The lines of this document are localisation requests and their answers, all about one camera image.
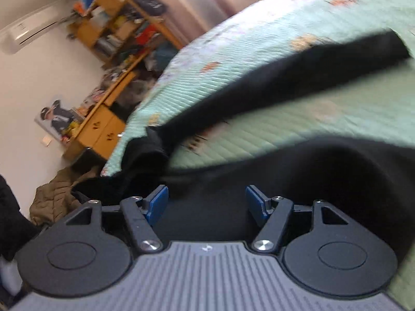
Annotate white air conditioner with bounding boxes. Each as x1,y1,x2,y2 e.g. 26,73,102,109
0,5,70,55

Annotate wall poster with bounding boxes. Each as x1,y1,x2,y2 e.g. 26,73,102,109
34,99,86,143

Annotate dark blue hanging bag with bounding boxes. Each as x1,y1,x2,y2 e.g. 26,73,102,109
131,0,166,17

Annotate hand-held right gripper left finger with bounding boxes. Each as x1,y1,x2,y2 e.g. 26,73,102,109
65,185,169,254

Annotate wooden bookshelf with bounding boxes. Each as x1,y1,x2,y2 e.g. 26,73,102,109
66,0,185,70

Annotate wooden desk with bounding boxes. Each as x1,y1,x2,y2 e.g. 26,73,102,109
63,68,140,161

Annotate brown quilted jacket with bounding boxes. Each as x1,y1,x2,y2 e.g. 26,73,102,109
29,165,104,227

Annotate green quilted bedspread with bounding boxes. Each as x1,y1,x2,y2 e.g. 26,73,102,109
100,0,415,302

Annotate black pants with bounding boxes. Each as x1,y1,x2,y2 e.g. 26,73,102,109
71,31,415,266

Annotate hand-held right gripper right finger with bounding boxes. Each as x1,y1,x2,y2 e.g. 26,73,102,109
245,185,349,253

